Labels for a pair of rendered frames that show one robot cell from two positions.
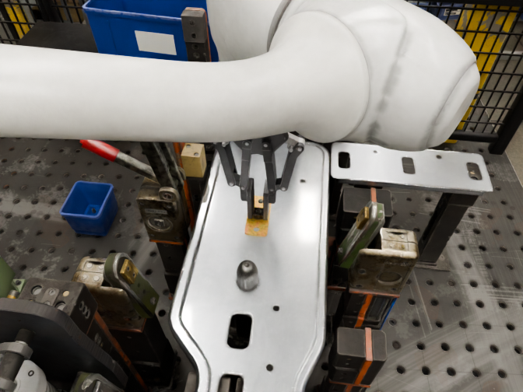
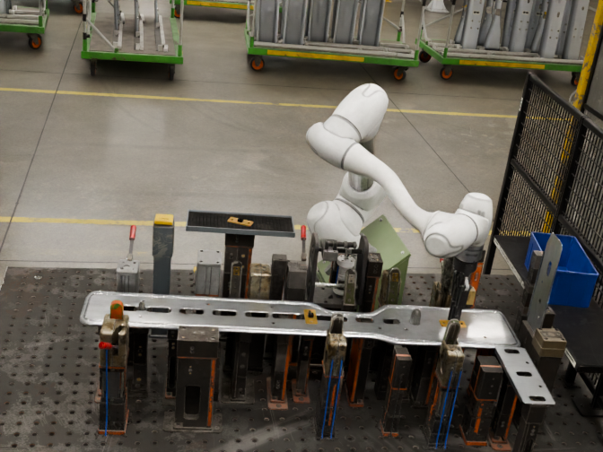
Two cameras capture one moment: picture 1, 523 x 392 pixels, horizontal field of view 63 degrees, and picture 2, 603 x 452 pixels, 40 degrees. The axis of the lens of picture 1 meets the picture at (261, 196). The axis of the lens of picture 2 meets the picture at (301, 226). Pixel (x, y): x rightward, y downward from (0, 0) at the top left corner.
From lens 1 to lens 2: 2.38 m
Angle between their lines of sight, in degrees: 62
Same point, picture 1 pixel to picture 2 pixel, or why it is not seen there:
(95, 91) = (396, 193)
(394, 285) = (441, 374)
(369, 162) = (516, 360)
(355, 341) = (402, 352)
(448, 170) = (530, 388)
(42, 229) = not seen: hidden behind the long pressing
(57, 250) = not seen: hidden behind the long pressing
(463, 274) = not seen: outside the picture
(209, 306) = (397, 313)
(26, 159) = (479, 296)
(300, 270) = (428, 335)
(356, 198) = (488, 360)
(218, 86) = (407, 204)
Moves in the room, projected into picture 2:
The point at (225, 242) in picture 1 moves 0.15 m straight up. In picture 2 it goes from (431, 315) to (439, 275)
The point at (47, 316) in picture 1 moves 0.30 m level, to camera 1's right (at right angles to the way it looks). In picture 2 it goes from (365, 246) to (392, 291)
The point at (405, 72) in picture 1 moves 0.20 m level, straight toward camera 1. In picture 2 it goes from (431, 227) to (362, 215)
